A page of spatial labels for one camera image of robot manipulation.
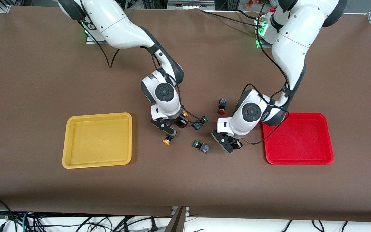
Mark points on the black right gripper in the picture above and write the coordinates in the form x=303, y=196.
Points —
x=182, y=122

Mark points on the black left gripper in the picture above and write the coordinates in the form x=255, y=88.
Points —
x=238, y=144

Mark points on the red push button switch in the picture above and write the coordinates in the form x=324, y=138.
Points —
x=222, y=105

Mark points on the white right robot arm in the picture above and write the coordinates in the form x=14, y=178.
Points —
x=121, y=29

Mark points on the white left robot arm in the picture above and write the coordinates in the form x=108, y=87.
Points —
x=295, y=42

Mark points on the red plastic tray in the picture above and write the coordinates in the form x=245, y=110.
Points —
x=301, y=141

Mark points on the yellow plastic tray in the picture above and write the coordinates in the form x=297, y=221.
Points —
x=98, y=140

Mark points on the orange background object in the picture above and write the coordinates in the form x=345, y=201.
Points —
x=251, y=3

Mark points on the brown table cover mat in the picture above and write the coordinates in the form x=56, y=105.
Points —
x=43, y=80

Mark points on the green push button switch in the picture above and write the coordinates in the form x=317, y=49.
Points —
x=205, y=119
x=202, y=147

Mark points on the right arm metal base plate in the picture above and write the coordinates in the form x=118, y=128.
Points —
x=89, y=39

